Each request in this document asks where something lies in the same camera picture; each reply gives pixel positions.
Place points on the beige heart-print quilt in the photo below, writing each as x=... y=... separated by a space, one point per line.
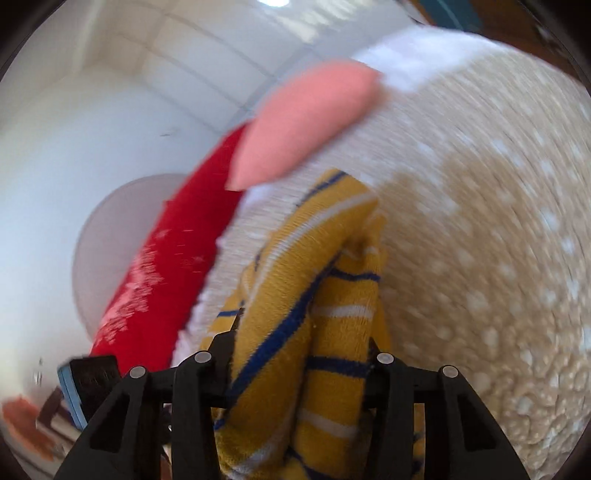
x=485 y=230

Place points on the wooden door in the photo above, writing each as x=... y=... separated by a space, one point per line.
x=512 y=21

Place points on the teal door curtain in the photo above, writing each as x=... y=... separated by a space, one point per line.
x=450 y=14

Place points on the white rounded headboard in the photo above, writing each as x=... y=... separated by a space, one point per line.
x=111 y=240

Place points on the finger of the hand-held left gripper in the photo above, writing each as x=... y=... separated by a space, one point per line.
x=92 y=383

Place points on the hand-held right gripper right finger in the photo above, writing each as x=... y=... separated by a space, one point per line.
x=392 y=383

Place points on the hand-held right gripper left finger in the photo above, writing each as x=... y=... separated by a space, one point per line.
x=194 y=392

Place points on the pink knit pillow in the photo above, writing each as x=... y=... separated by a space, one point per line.
x=304 y=120

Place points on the yellow striped knit sweater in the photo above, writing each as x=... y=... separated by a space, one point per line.
x=286 y=286

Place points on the red floral blanket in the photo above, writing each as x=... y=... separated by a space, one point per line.
x=184 y=230

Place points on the glossy white wardrobe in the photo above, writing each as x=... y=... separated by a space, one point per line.
x=207 y=46

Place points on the orange cloth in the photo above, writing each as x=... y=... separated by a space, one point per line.
x=27 y=427

